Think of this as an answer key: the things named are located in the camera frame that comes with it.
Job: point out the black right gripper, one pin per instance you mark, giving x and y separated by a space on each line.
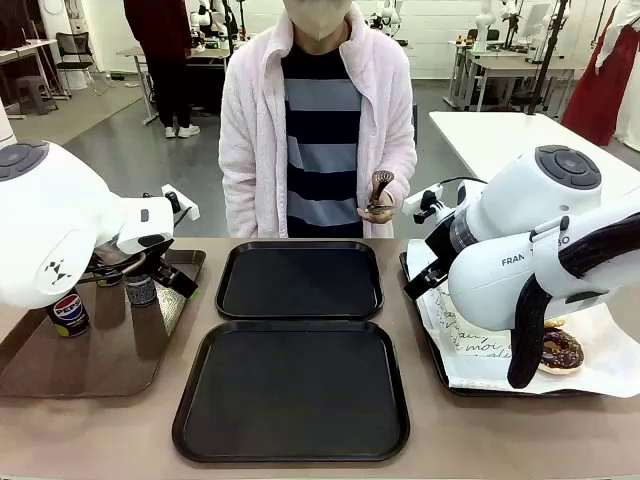
440 245

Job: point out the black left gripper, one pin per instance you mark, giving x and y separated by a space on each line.
145 260

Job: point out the brown metal tongs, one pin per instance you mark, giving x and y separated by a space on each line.
381 187

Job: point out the glazed donut dark icing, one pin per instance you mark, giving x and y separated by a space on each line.
555 324

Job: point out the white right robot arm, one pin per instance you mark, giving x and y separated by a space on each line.
500 280

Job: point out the person's left forearm pink sleeve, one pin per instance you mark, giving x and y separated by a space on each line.
405 170

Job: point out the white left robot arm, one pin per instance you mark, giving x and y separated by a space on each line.
50 225

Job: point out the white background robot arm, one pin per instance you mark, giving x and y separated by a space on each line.
484 25

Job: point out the person's left hand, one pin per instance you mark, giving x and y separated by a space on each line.
387 207

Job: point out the black tray under paper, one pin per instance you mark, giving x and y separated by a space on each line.
440 370

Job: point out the small black square tray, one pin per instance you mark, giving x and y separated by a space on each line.
300 280

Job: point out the white side table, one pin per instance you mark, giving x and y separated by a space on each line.
475 145

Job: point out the chocolate sprinkled donut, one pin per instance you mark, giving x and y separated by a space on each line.
562 352

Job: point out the large black square tray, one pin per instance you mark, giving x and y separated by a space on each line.
290 390

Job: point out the person in pink fleece robe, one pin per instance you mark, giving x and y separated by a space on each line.
250 125

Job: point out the white paper sheet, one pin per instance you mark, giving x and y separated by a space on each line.
610 350

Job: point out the background person dark clothes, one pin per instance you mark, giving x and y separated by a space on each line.
170 60

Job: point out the grey background work table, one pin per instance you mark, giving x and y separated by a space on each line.
500 65

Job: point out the white cylinder appliance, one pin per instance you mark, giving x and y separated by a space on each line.
5 122

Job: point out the grey plastic stool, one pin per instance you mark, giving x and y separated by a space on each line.
35 92

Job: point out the black office chair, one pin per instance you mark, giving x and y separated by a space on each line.
75 50

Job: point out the black tripod stand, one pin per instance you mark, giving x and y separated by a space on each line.
547 60

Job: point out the red dress on mannequin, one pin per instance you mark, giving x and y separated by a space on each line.
600 90

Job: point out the white background humanoid robot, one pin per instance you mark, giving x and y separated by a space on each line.
387 15

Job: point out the white background desk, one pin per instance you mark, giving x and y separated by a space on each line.
25 47

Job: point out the beige face mask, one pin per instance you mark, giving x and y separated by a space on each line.
317 20

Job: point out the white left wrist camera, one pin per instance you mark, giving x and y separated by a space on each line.
181 202

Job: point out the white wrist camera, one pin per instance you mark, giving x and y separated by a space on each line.
422 200
181 202

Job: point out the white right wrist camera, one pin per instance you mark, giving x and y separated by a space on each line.
422 200

